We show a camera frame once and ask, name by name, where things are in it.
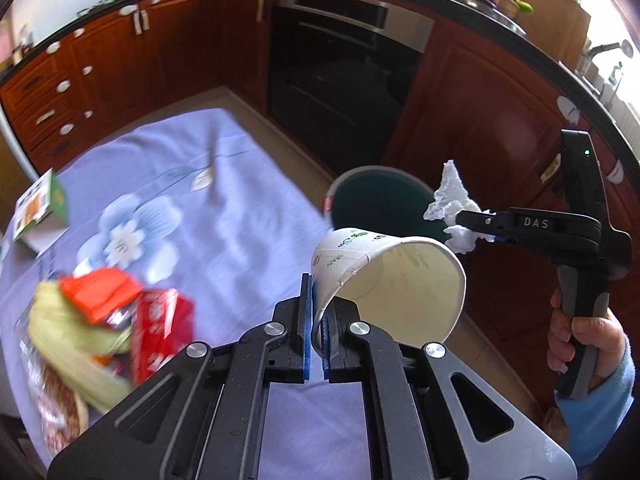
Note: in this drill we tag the small green object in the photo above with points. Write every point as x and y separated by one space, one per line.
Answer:
525 7

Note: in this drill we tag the green and white carton box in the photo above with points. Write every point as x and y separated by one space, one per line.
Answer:
42 205

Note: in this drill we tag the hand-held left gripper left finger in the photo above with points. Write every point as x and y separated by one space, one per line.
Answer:
306 340

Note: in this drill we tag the dark green trash bin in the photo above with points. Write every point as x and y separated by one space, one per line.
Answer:
380 195

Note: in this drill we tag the orange snack packet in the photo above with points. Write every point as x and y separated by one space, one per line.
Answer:
97 292

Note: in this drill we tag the wooden cabinet with drawers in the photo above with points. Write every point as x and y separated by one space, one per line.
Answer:
145 60

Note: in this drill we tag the white tissue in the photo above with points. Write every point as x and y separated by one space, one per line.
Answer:
450 195

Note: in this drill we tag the white printed paper cup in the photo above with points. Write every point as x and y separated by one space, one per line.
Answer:
400 290

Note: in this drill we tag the yellow-green plastic bag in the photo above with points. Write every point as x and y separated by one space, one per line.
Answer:
65 340

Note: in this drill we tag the black built-in oven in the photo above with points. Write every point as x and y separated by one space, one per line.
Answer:
340 65

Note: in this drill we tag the purple floral tablecloth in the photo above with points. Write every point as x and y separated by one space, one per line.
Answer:
240 220

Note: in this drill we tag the metal kitchen faucet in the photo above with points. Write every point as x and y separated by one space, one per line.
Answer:
602 57

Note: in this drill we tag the red snack packet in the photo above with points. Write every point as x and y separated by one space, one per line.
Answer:
160 330

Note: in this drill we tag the clear plastic bread bag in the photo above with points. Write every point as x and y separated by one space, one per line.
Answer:
55 410

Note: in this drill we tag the person's right hand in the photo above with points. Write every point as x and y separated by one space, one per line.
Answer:
607 340

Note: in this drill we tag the brown paper bag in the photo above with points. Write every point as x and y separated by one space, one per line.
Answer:
555 10

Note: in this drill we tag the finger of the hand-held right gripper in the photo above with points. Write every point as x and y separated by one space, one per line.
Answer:
475 222

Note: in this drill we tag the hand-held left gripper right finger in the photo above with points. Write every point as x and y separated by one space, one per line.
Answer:
326 355

